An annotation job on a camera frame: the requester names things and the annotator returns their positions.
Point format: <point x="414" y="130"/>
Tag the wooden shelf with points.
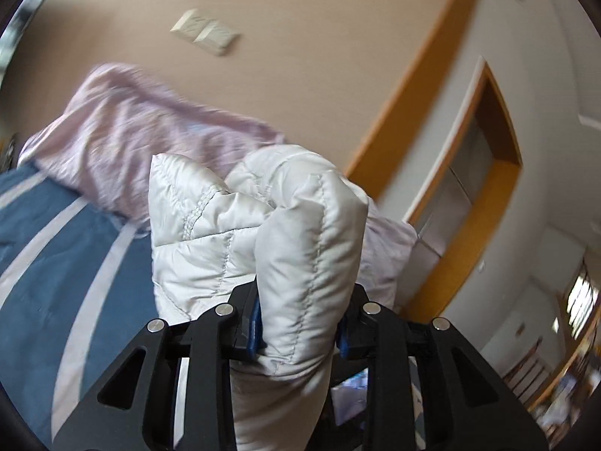
<point x="540" y="376"/>

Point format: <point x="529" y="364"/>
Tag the white wall switch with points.
<point x="218" y="38"/>

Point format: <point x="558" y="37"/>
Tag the blue striped bed sheet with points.
<point x="42" y="225"/>

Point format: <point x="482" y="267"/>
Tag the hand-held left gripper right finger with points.
<point x="342" y="345"/>

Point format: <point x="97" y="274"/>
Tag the white puffer jacket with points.
<point x="291" y="253"/>

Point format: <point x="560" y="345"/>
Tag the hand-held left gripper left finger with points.
<point x="253" y="326"/>

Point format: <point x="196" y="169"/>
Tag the wooden wall trim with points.
<point x="422" y="70"/>

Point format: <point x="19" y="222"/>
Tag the white wall socket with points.
<point x="188" y="23"/>

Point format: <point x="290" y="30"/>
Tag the frosted glass sliding door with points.
<point x="450" y="197"/>

